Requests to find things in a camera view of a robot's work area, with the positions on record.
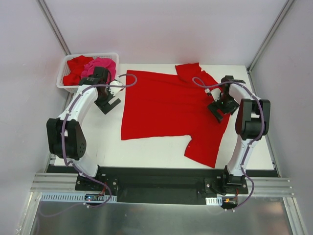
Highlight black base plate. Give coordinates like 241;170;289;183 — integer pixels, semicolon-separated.
47;166;248;205

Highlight purple cable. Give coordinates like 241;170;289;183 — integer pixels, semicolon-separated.
192;77;267;215
39;74;137;217

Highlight left aluminium frame post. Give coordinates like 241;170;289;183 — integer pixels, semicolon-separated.
36;0;71;55

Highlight pink t shirt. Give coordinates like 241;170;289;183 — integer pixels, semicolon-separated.
81;57;116;80

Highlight right white cable duct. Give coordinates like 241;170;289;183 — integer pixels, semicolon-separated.
205;197;223;206

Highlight aluminium frame post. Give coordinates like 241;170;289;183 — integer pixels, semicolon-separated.
247;0;296;74
36;0;71;55

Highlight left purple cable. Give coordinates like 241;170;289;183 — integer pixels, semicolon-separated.
39;74;137;217

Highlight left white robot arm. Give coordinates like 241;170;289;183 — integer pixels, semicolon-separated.
46;67;122;190

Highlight left white cable duct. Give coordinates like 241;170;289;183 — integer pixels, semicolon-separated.
41;192;117;203

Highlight white plastic basket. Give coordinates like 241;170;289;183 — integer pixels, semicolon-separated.
56;52;119;93

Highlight right aluminium frame post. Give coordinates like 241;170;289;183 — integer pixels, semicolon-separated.
247;0;296;74

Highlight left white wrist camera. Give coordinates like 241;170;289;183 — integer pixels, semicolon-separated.
108;78;124;95

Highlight white cable duct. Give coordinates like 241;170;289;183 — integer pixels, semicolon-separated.
41;192;117;203
205;197;223;206

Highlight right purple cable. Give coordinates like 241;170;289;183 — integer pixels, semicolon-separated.
192;77;267;215

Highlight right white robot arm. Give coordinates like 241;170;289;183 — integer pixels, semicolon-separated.
208;75;270;195

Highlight red t shirt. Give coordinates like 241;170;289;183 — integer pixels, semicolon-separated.
121;63;230;168
63;55;93;86

